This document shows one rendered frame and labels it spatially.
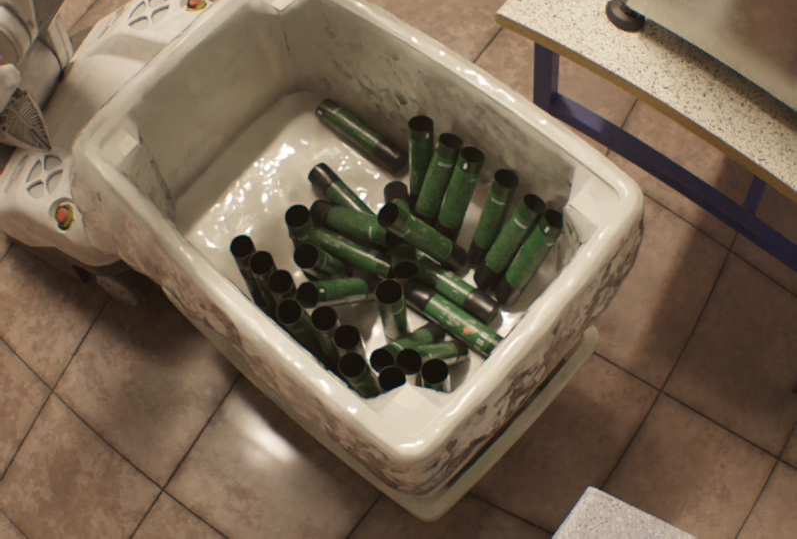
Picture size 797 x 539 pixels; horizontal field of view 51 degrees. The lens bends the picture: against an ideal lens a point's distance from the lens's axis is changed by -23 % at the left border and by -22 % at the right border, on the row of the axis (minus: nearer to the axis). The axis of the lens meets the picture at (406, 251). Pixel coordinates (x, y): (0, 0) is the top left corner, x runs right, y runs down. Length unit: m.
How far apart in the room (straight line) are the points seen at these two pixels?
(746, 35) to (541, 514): 0.97
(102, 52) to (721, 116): 1.23
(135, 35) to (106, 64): 0.11
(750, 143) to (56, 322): 1.42
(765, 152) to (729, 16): 0.18
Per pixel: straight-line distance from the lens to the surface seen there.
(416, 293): 1.29
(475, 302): 1.28
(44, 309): 2.00
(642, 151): 1.47
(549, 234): 1.21
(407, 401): 1.05
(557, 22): 1.18
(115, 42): 1.85
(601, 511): 0.94
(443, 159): 1.26
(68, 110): 1.84
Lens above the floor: 1.67
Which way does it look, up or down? 64 degrees down
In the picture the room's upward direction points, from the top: 8 degrees counter-clockwise
